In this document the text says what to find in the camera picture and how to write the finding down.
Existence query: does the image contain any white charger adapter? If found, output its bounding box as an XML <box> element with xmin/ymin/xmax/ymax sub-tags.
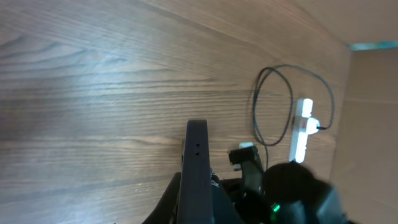
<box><xmin>300</xmin><ymin>117</ymin><xmax>320</xmax><ymax>135</ymax></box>

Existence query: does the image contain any blue smartphone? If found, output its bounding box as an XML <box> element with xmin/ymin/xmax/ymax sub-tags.
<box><xmin>177</xmin><ymin>119</ymin><xmax>213</xmax><ymax>223</ymax></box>

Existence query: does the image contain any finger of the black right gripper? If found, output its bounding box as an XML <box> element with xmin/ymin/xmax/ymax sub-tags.
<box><xmin>228</xmin><ymin>145</ymin><xmax>264</xmax><ymax>193</ymax></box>

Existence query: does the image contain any white power strip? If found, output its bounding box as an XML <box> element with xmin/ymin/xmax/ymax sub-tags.
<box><xmin>289</xmin><ymin>98</ymin><xmax>313</xmax><ymax>163</ymax></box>

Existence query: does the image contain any black charger cable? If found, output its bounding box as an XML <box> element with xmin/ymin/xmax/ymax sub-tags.
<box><xmin>252</xmin><ymin>63</ymin><xmax>335</xmax><ymax>170</ymax></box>

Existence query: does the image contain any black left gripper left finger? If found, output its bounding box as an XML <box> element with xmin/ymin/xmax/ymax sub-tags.
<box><xmin>142</xmin><ymin>172</ymin><xmax>182</xmax><ymax>224</ymax></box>

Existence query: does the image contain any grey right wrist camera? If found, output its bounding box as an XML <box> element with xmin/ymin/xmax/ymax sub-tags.
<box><xmin>239</xmin><ymin>142</ymin><xmax>254</xmax><ymax>149</ymax></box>

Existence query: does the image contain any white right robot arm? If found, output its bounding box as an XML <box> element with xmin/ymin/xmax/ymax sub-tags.
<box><xmin>226</xmin><ymin>146</ymin><xmax>351</xmax><ymax>224</ymax></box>

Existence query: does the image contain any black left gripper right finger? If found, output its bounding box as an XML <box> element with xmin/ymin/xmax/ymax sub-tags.
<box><xmin>211</xmin><ymin>174</ymin><xmax>243</xmax><ymax>224</ymax></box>

